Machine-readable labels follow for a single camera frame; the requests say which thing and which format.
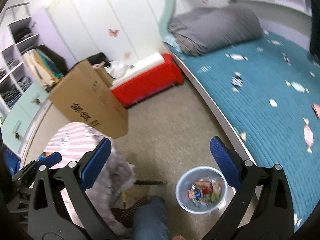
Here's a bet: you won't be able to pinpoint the person's jeans leg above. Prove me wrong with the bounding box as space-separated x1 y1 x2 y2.
132 196 172 240

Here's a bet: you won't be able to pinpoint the plaid pillow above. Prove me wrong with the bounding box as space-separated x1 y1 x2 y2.
174 36 201 55

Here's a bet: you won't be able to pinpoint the round table with pink tablecloth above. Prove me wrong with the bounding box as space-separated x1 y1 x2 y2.
44 122 137 233

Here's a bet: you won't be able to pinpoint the white wardrobe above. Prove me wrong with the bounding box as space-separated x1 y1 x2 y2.
44 0 176 66

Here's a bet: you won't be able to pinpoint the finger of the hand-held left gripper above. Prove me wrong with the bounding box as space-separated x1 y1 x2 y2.
11 152 63 181

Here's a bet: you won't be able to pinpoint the wide mint drawer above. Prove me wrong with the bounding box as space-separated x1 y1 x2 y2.
0 109 38 153

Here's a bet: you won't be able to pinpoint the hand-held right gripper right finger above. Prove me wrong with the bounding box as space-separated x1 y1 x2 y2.
210 136 295 240

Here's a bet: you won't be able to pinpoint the white board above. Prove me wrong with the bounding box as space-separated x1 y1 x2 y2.
111 51 167 90

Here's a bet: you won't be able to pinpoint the folded dark jeans stack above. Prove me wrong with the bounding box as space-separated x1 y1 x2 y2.
0 83 23 106

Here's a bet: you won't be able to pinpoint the white crumpled cloth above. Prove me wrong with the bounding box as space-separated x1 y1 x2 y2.
108 60 131 79

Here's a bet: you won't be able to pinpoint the cardboard box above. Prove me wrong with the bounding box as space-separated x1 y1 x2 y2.
48 59 129 140

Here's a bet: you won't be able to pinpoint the pile of paper wrappers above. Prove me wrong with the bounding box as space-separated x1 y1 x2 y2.
187 178 223 207

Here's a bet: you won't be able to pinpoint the black hanging garment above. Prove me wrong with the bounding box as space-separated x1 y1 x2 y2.
40 45 68 73

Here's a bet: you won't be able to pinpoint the black cloth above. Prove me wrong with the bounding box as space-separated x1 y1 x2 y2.
83 52 112 67

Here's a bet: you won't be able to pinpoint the folded blue jeans stack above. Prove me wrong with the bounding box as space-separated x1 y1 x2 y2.
17 77 32 91

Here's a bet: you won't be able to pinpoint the translucent plastic bin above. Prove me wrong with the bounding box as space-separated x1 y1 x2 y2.
175 166 229 214

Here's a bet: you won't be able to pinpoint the black folded clothes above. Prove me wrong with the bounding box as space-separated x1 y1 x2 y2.
12 28 33 41

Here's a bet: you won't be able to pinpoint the narrow mint drawer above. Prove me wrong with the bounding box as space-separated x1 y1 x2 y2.
7 79 50 116

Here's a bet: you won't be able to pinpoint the red storage bench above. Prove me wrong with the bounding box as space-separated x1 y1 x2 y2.
109 53 185 109

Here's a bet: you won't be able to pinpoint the dark table leg bar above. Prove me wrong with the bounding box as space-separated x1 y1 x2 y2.
134 179 168 186

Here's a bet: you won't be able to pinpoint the white cube shelf with clothes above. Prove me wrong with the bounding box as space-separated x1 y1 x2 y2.
0 2 68 156

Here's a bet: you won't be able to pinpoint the blue plastic packet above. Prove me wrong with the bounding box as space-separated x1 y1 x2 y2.
5 147 22 178

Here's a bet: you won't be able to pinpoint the beige hanging jacket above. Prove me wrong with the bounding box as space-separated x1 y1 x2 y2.
23 51 51 86

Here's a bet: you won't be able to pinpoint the brown wicker stool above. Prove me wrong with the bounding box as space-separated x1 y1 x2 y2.
111 194 148 228

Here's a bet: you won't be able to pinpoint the grey blanket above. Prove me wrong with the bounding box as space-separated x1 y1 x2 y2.
167 5 265 56

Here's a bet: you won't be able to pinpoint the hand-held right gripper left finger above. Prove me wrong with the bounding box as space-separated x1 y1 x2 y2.
27 137 113 240

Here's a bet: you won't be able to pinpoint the green hanging garment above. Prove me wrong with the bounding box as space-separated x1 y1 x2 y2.
37 50 63 78

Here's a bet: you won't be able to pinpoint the grey metal handrail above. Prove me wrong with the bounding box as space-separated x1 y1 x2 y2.
4 2 31 18

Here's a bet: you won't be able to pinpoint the white low cabinet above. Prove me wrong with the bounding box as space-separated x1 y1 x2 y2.
21 99 63 166

